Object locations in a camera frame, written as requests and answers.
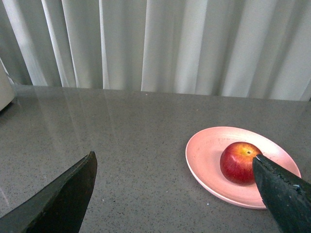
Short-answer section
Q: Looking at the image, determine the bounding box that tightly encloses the white appliance at left edge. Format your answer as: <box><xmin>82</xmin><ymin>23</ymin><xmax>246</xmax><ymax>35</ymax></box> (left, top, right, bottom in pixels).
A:
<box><xmin>0</xmin><ymin>60</ymin><xmax>15</xmax><ymax>111</ymax></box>

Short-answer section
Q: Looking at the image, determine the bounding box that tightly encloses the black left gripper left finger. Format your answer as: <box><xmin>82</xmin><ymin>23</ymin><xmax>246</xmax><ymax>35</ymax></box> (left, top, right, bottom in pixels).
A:
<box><xmin>0</xmin><ymin>151</ymin><xmax>98</xmax><ymax>233</ymax></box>

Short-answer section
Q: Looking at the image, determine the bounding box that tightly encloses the red yellow apple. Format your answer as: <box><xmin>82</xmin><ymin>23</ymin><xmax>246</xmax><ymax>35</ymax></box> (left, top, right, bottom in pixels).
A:
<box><xmin>220</xmin><ymin>142</ymin><xmax>262</xmax><ymax>186</ymax></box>

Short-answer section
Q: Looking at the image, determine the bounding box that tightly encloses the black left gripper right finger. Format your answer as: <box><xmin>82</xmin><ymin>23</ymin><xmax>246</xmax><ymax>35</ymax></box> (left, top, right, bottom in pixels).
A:
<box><xmin>252</xmin><ymin>154</ymin><xmax>311</xmax><ymax>233</ymax></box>

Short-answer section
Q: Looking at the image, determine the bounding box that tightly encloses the pink plate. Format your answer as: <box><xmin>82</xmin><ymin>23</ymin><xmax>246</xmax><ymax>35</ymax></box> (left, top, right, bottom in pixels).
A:
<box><xmin>185</xmin><ymin>127</ymin><xmax>301</xmax><ymax>209</ymax></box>

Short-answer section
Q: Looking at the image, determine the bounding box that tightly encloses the white pleated curtain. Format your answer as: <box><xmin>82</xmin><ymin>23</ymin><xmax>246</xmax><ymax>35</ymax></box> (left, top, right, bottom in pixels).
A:
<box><xmin>0</xmin><ymin>0</ymin><xmax>311</xmax><ymax>101</ymax></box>

